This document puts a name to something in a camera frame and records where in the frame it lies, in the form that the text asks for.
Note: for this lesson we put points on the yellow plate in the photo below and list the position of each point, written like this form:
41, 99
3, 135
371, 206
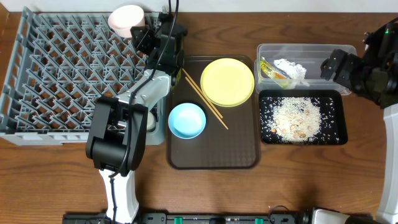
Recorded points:
227, 82

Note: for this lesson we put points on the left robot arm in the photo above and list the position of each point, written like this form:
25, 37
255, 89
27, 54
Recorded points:
117, 136

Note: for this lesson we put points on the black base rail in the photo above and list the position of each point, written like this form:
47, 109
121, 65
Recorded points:
312, 216

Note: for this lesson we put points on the clear plastic bin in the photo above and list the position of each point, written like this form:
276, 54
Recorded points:
310, 56

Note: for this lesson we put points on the green snack bar wrapper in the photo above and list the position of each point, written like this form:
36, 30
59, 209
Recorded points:
275, 74

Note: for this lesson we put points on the grey dishwasher rack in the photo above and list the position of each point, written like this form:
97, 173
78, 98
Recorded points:
60, 65

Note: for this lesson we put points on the light blue bowl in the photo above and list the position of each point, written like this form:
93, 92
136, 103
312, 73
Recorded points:
187, 121

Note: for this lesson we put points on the white tissue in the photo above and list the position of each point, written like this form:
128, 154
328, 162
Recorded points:
296, 72

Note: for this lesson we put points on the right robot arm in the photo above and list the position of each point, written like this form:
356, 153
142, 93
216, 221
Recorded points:
374, 77

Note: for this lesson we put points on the black waste tray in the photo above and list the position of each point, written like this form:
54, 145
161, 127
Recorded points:
336, 97

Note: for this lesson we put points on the rice food waste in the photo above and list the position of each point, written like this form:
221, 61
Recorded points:
298, 120

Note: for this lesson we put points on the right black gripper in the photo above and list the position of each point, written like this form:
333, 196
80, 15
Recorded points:
351, 62

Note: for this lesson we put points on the white cup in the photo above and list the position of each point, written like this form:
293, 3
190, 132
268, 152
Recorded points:
151, 122

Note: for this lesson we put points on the dark brown serving tray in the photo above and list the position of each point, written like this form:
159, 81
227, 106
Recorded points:
232, 145

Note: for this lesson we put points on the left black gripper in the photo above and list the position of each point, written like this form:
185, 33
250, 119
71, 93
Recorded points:
148, 40

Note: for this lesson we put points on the wooden chopstick lower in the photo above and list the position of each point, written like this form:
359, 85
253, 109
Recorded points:
207, 103

